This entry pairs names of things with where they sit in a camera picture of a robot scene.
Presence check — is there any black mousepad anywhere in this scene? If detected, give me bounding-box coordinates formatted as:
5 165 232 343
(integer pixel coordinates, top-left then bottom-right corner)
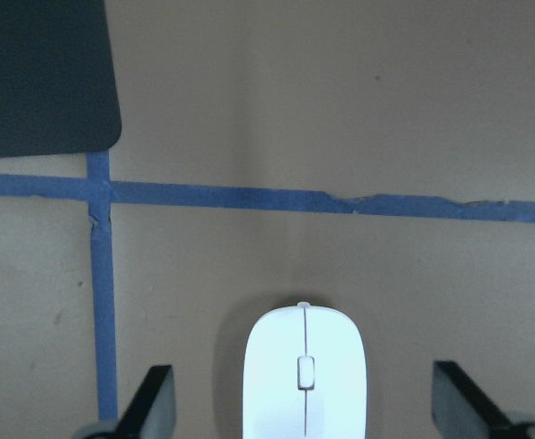
0 1 122 158

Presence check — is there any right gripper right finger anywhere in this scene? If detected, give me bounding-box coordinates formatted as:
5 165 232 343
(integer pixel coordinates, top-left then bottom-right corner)
432 360 513 439

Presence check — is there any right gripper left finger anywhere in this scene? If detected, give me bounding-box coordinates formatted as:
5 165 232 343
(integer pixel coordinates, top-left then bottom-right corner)
115 365 177 439

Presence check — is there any white computer mouse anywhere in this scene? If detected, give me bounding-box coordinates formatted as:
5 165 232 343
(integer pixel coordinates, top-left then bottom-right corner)
242 302 368 438

